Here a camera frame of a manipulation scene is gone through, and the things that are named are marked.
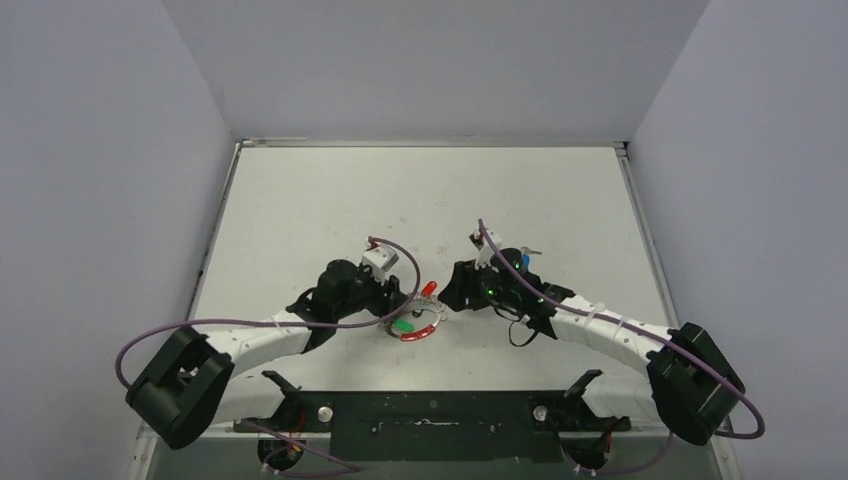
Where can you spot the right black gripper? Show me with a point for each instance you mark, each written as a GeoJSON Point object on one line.
{"type": "Point", "coordinates": [460, 285]}

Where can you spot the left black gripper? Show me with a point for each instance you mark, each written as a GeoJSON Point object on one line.
{"type": "Point", "coordinates": [388, 296]}

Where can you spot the key with green tag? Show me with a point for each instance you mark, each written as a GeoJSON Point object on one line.
{"type": "Point", "coordinates": [403, 326]}

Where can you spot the metal keyring with red handle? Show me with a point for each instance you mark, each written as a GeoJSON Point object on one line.
{"type": "Point", "coordinates": [426, 314]}

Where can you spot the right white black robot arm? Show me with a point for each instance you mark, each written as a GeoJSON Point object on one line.
{"type": "Point", "coordinates": [686, 381]}

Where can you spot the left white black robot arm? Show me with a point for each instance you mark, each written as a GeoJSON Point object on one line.
{"type": "Point", "coordinates": [197, 379]}

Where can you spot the key with blue tag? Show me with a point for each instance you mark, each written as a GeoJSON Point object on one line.
{"type": "Point", "coordinates": [528, 254]}

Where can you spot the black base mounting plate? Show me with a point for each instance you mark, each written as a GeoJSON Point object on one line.
{"type": "Point", "coordinates": [375, 426]}

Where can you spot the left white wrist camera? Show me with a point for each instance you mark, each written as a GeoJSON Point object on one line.
{"type": "Point", "coordinates": [380, 258]}

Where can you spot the aluminium frame rail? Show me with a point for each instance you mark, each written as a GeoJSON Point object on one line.
{"type": "Point", "coordinates": [146, 454]}

